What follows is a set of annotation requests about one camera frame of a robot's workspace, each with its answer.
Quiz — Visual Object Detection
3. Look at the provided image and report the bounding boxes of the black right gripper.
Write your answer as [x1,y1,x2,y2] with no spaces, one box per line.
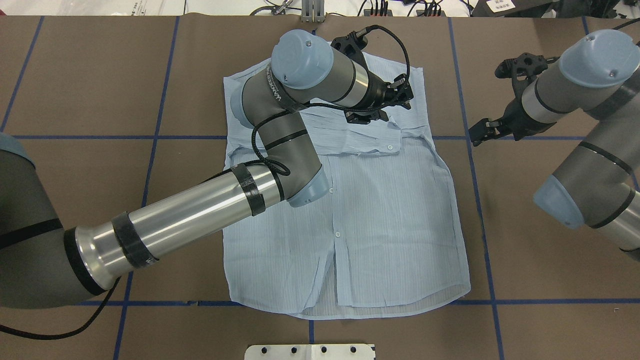
[468,98,543,147]

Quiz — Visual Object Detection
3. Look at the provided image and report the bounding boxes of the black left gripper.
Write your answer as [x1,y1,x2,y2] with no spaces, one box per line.
[345,74,414,125]

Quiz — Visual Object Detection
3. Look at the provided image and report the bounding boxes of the light blue button-up shirt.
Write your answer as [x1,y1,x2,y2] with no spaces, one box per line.
[222,67,471,321]

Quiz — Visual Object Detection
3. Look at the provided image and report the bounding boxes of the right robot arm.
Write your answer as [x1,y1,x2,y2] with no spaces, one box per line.
[468,26,640,261]

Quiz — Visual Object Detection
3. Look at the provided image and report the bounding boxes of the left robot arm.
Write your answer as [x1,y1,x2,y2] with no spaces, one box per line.
[1,25,413,309]

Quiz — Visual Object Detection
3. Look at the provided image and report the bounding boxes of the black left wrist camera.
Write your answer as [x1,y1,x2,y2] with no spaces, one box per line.
[330,28,369,69]

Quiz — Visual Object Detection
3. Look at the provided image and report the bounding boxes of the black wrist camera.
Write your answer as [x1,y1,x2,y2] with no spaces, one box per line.
[494,52,560,99]
[330,28,369,69]

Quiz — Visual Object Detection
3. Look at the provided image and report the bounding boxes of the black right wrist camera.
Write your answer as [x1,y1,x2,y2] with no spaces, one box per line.
[494,52,560,99]

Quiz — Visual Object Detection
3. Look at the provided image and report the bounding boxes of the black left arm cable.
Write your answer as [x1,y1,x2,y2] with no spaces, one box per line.
[0,25,412,341]

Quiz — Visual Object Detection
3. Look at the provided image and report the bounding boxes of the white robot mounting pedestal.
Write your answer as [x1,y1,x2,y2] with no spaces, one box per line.
[244,343,377,360]

